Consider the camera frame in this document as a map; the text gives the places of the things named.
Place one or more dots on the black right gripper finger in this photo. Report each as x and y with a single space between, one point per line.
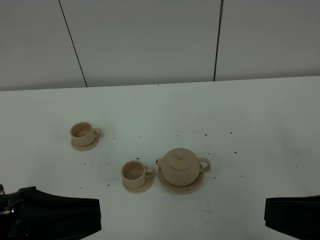
305 206
302 228

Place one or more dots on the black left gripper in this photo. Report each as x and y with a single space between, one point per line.
64 226

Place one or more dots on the tan clay teapot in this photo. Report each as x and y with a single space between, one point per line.
181 167

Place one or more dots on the tan teapot saucer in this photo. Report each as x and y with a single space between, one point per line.
180 190

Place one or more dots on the far tan cup saucer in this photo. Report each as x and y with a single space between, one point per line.
85 148

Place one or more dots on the tan cup saucer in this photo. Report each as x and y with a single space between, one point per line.
147 185
85 148

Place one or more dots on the far tan teacup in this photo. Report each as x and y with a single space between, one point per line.
83 134

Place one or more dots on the tan teacup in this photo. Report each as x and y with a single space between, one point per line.
83 134
135 174

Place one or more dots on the near tan teacup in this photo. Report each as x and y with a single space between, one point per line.
135 174

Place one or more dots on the near tan cup saucer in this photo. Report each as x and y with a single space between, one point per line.
147 185

